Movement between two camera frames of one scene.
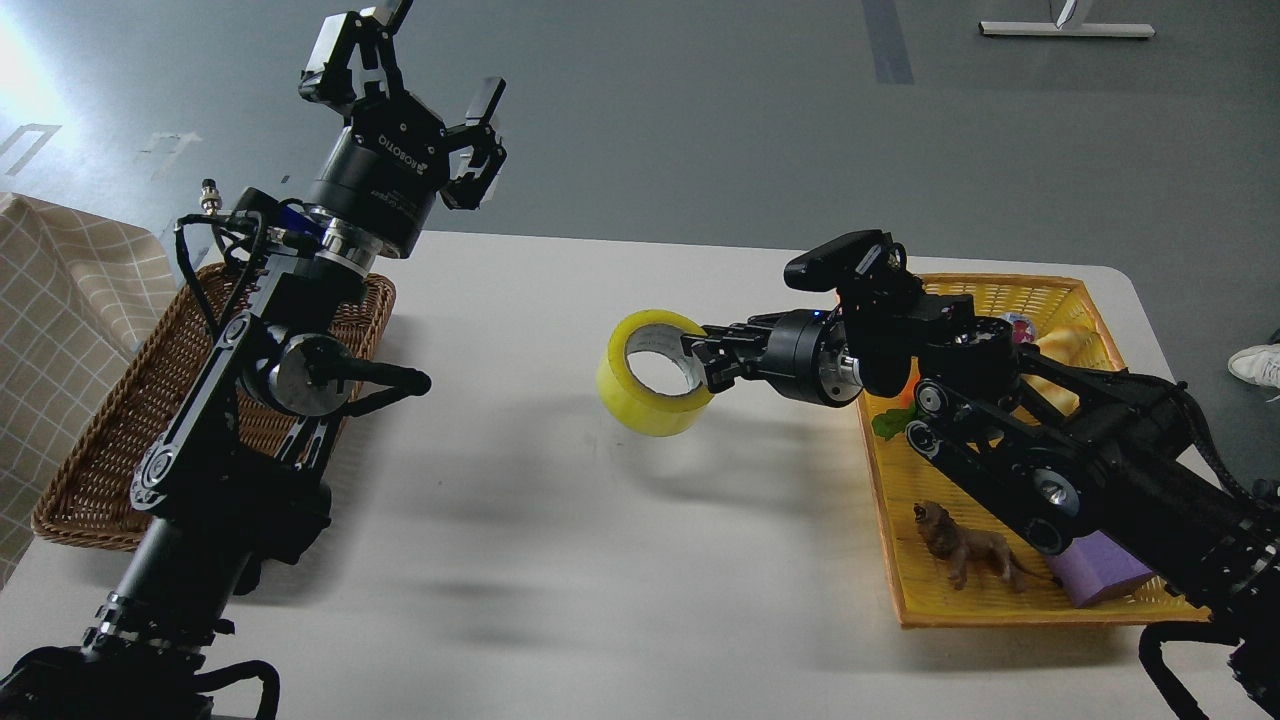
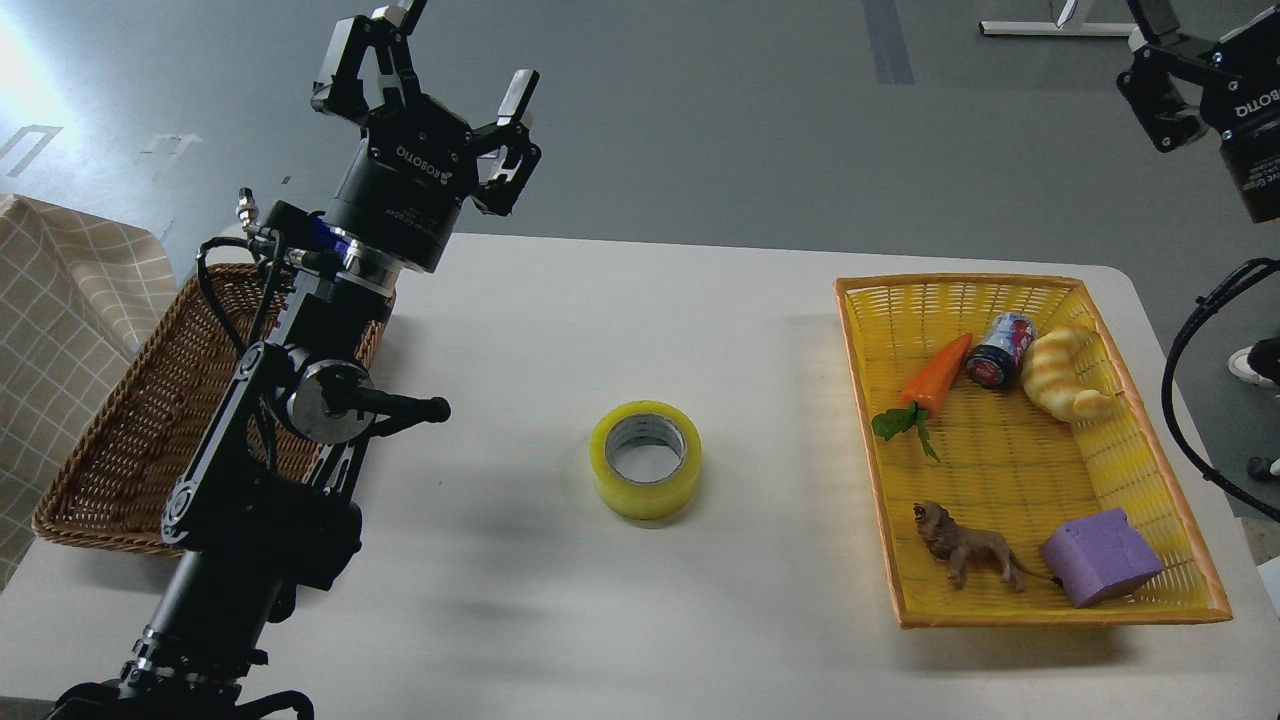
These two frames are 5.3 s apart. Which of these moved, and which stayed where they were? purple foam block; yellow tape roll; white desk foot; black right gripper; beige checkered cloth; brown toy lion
Moved: black right gripper; yellow tape roll
Stayed: beige checkered cloth; white desk foot; brown toy lion; purple foam block
